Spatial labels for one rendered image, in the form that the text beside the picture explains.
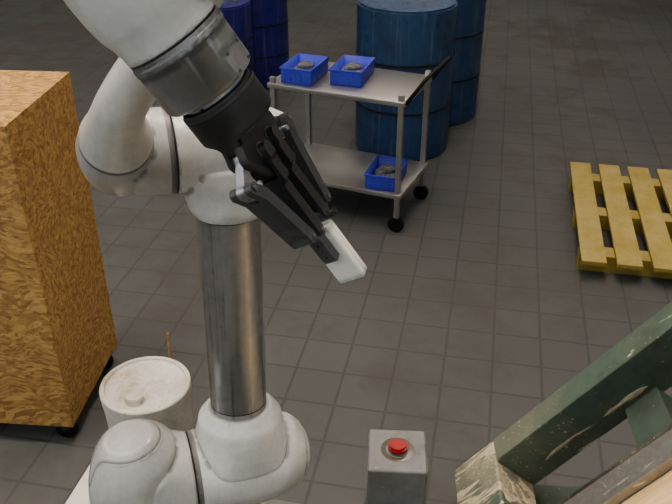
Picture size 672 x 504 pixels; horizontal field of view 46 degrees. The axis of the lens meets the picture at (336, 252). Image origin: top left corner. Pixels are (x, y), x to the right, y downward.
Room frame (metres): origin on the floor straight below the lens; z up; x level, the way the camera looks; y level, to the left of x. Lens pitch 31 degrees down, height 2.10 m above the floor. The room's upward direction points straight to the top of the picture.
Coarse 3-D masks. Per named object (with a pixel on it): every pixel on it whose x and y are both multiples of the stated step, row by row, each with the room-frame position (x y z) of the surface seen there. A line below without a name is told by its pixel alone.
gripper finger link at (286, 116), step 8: (288, 112) 0.73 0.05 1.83; (280, 120) 0.72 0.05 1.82; (288, 120) 0.72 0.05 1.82; (288, 136) 0.71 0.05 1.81; (296, 136) 0.72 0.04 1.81; (288, 144) 0.71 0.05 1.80; (296, 144) 0.71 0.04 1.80; (296, 152) 0.71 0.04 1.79; (304, 152) 0.71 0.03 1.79; (296, 160) 0.71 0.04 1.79; (304, 160) 0.71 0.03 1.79; (304, 168) 0.71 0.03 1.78; (312, 168) 0.71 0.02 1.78; (312, 176) 0.71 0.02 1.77; (320, 176) 0.71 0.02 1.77; (312, 184) 0.72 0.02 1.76; (320, 184) 0.71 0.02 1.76; (320, 192) 0.70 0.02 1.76; (328, 192) 0.71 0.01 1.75; (328, 200) 0.70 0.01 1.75
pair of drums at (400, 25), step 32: (384, 0) 4.95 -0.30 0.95; (416, 0) 4.95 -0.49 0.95; (448, 0) 4.95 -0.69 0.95; (480, 0) 5.39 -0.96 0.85; (384, 32) 4.70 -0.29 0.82; (416, 32) 4.66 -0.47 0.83; (448, 32) 4.78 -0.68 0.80; (480, 32) 5.41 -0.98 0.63; (384, 64) 4.70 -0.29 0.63; (416, 64) 4.67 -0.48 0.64; (448, 64) 4.80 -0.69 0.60; (416, 96) 4.67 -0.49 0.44; (448, 96) 4.84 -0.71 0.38; (384, 128) 4.69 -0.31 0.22; (416, 128) 4.67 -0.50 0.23; (416, 160) 4.67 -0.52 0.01
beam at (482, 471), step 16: (464, 464) 1.23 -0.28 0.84; (480, 464) 1.20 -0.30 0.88; (496, 464) 1.17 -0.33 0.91; (464, 480) 1.19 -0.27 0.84; (480, 480) 1.16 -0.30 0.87; (496, 480) 1.13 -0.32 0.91; (512, 480) 1.15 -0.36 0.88; (464, 496) 1.15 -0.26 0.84; (480, 496) 1.12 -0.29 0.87; (496, 496) 1.09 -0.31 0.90; (512, 496) 1.10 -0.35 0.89; (528, 496) 1.13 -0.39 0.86
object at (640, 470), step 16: (656, 448) 0.96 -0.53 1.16; (624, 464) 0.97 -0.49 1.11; (640, 464) 0.95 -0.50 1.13; (656, 464) 0.93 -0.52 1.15; (608, 480) 0.96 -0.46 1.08; (624, 480) 0.94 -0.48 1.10; (640, 480) 0.93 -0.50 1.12; (576, 496) 0.98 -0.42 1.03; (592, 496) 0.96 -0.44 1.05; (608, 496) 0.93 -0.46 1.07; (624, 496) 0.93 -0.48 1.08
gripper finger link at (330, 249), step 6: (324, 234) 0.67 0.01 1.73; (300, 240) 0.65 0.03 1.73; (306, 240) 0.64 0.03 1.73; (318, 240) 0.66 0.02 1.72; (324, 240) 0.67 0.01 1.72; (300, 246) 0.65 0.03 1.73; (312, 246) 0.66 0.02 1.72; (318, 246) 0.67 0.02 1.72; (324, 246) 0.66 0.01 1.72; (330, 246) 0.67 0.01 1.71; (318, 252) 0.66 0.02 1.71; (324, 252) 0.66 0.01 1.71; (330, 252) 0.66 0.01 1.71; (336, 252) 0.67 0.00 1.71; (324, 258) 0.66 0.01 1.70; (330, 258) 0.66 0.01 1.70; (336, 258) 0.67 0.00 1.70
